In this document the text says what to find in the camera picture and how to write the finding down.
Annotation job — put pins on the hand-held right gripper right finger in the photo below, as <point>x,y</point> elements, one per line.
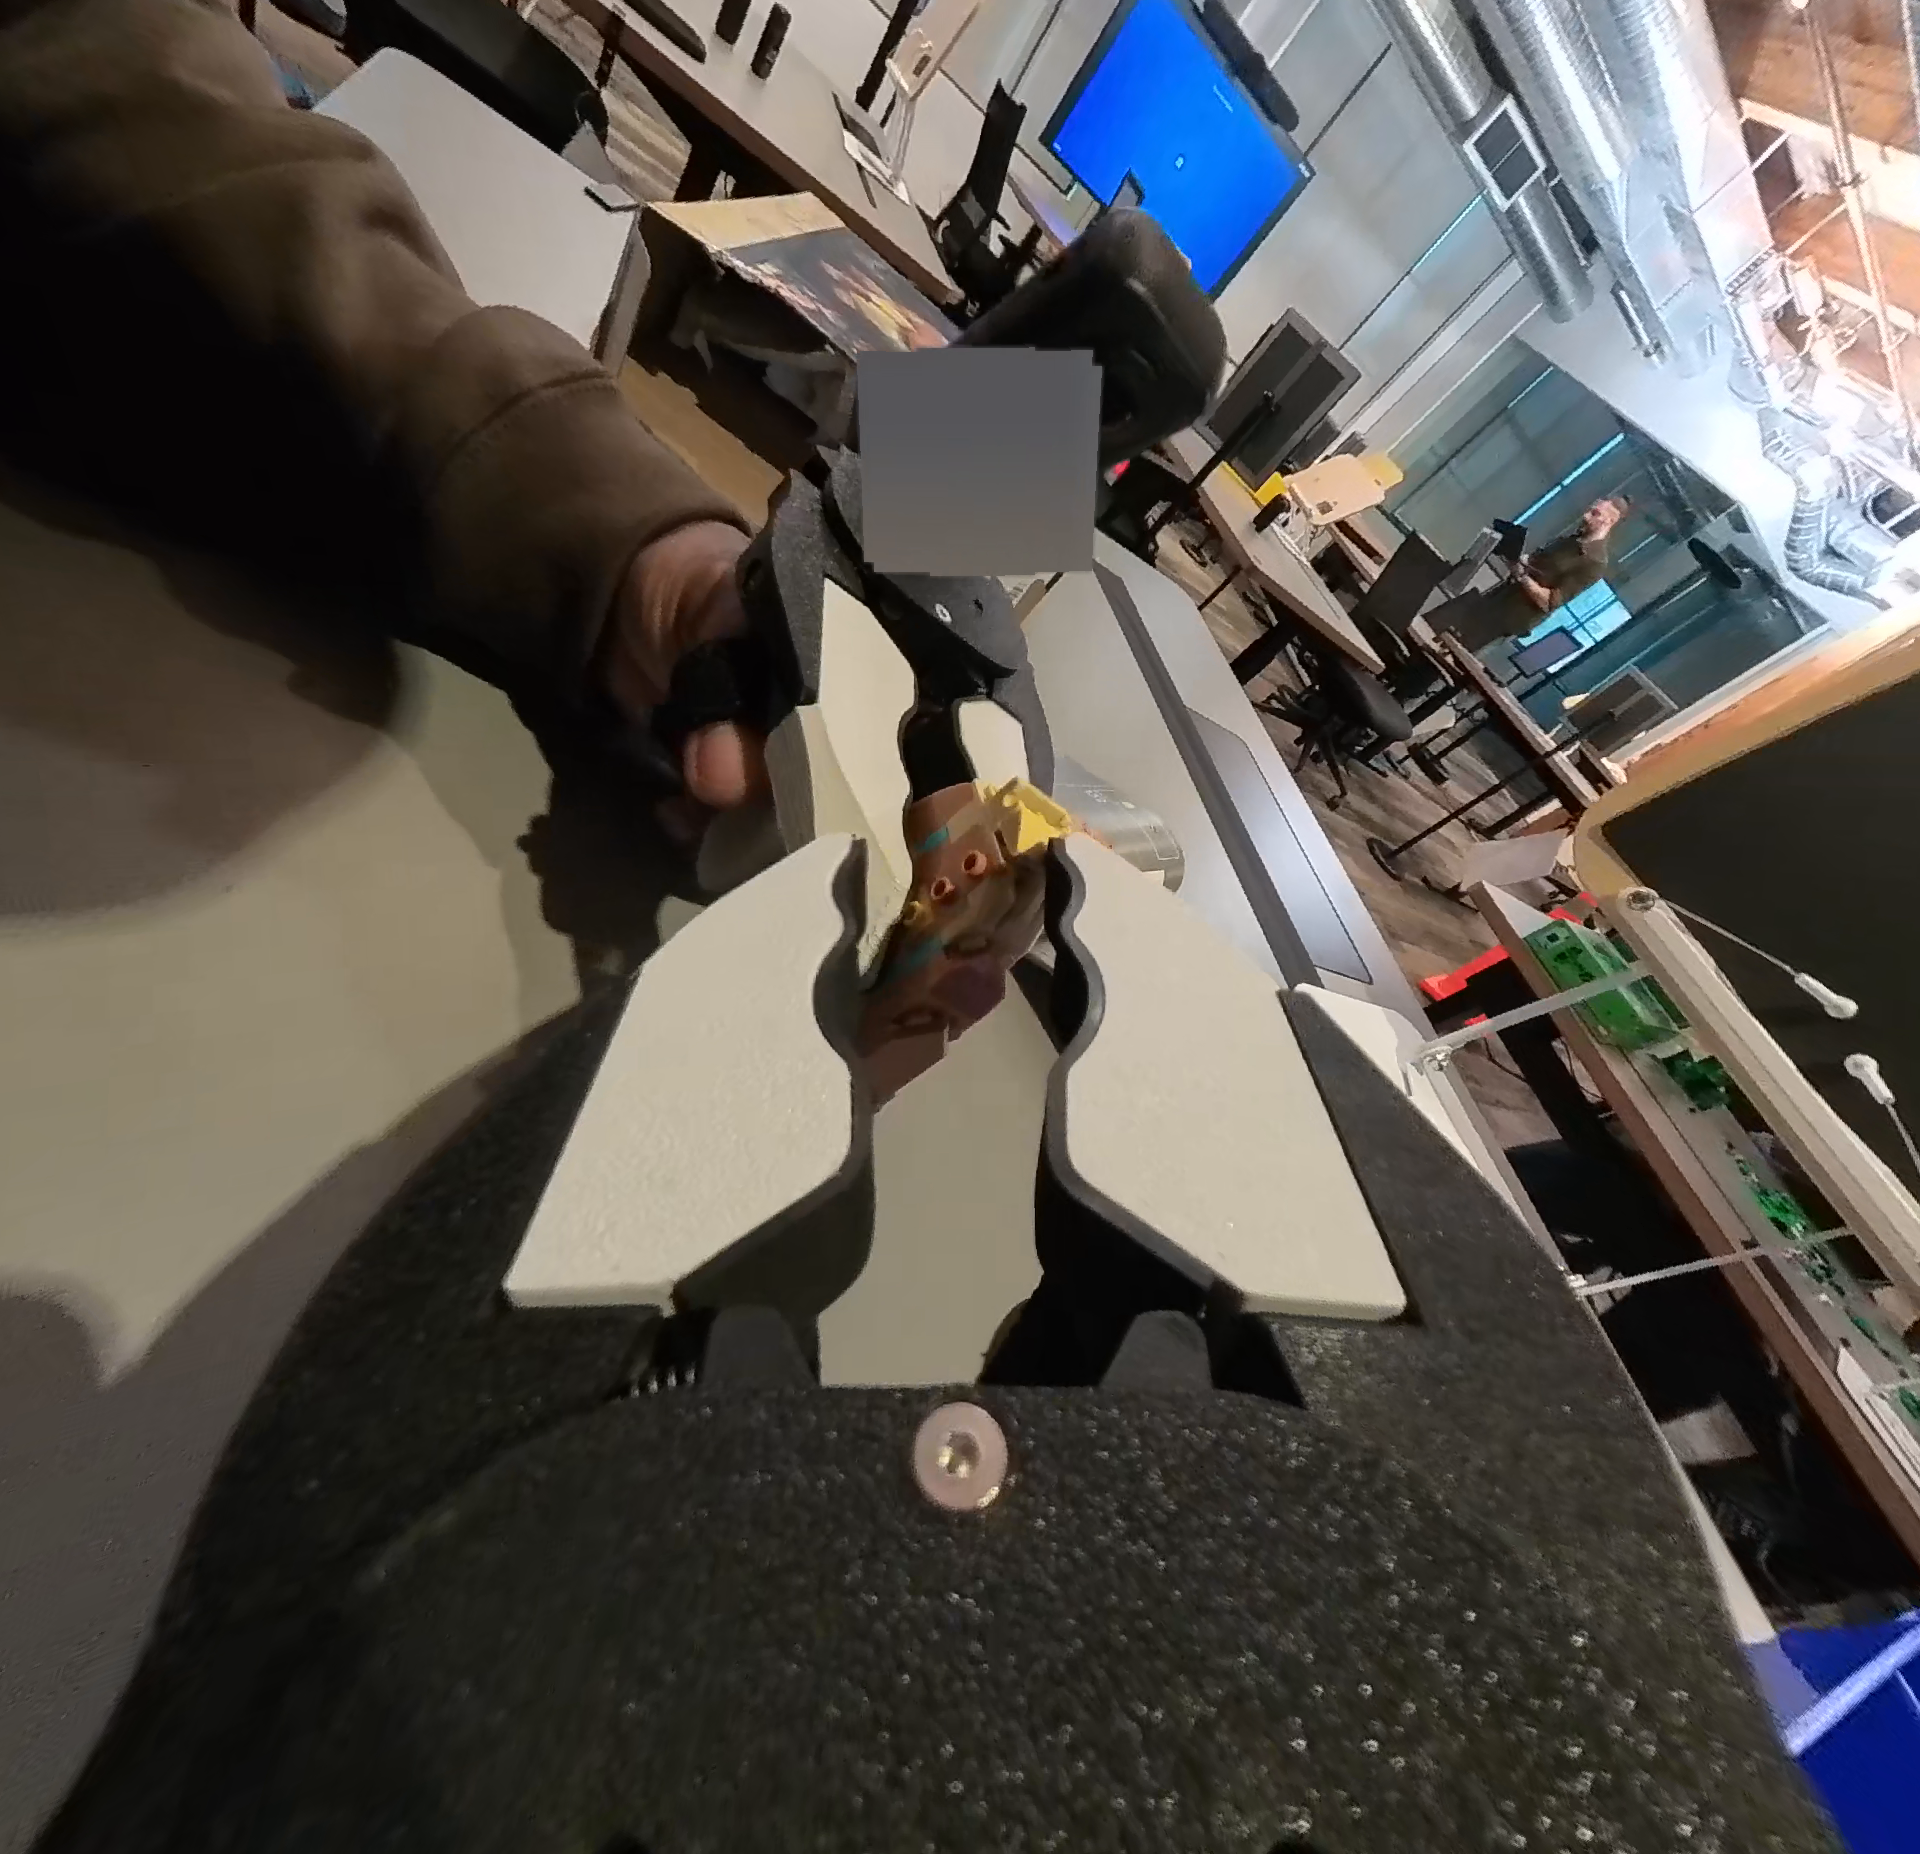
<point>1215,1135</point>

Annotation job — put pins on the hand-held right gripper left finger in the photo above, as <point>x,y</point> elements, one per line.
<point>688,1135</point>

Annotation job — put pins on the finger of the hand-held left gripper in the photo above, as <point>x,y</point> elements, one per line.
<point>839,774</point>
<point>1002,751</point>

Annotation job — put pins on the brown and tan brick model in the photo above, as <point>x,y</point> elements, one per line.
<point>938,969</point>

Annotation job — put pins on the person's left forearm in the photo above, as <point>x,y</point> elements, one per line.
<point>301,309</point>

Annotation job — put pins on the grey desk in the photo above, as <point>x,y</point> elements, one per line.
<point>225,985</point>

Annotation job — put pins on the person's left hand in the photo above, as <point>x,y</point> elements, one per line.
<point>675,610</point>

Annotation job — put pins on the wooden office table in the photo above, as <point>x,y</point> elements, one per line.
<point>1351,594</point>

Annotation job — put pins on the cardboard toy box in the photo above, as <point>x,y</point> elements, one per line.
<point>811,264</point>

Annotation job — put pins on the green circuit board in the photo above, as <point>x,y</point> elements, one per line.
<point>1604,985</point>

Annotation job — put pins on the large blue plastic bin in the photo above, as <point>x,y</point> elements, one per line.
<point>1853,1705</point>

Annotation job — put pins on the blue wall screen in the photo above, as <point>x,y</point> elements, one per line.
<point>1171,129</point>

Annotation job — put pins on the thin silver air duct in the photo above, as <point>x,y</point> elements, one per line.
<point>1476,114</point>

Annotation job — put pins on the large silver air duct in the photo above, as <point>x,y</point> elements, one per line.
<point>1620,114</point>

